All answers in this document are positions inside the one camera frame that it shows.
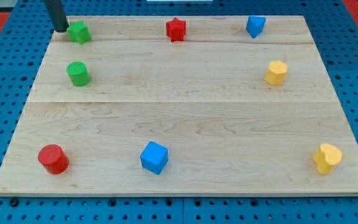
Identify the red star block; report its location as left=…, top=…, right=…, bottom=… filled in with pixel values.
left=166, top=17, right=186, bottom=42

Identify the green star block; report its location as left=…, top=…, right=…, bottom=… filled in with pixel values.
left=67, top=20, right=91, bottom=45

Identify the light wooden board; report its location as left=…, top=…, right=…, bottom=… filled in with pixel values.
left=0, top=16, right=358, bottom=197

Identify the blue cube block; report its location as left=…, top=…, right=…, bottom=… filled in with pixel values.
left=140, top=141, right=168, bottom=175

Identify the yellow hexagon block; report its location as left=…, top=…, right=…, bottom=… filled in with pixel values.
left=264, top=60, right=288, bottom=85

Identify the green cylinder block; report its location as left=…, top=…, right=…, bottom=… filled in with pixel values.
left=67, top=61, right=91, bottom=86

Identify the blue triangle block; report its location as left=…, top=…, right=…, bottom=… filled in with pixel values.
left=246, top=16, right=266, bottom=39

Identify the red cylinder block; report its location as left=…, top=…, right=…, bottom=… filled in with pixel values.
left=38, top=144, right=69, bottom=174

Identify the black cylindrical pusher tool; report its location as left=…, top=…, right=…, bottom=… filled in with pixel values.
left=44, top=0, right=69, bottom=32

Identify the yellow heart block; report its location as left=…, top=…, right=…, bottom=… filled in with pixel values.
left=312, top=143, right=343, bottom=175

